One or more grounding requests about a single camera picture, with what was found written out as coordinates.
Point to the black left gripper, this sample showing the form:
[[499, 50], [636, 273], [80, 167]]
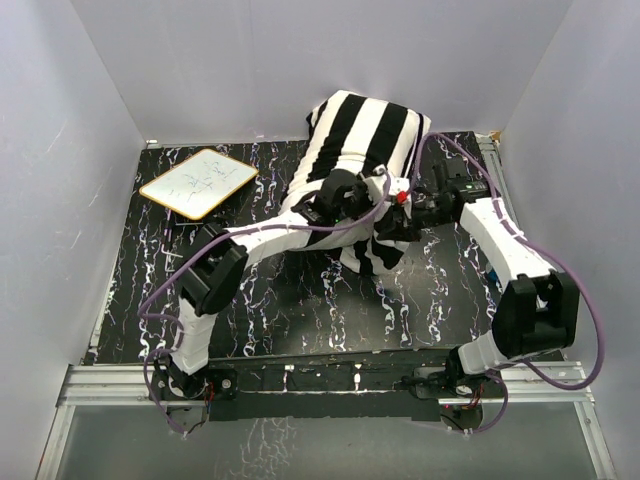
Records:
[[367, 198]]

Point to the black white striped pillowcase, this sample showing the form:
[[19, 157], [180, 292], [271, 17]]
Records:
[[356, 133]]

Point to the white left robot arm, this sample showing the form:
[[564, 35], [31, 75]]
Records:
[[210, 278]]

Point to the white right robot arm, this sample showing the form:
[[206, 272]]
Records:
[[538, 308]]

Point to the yellow framed whiteboard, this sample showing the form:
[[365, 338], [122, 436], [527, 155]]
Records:
[[199, 184]]

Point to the aluminium table frame rail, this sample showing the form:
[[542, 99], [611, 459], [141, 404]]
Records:
[[328, 419]]

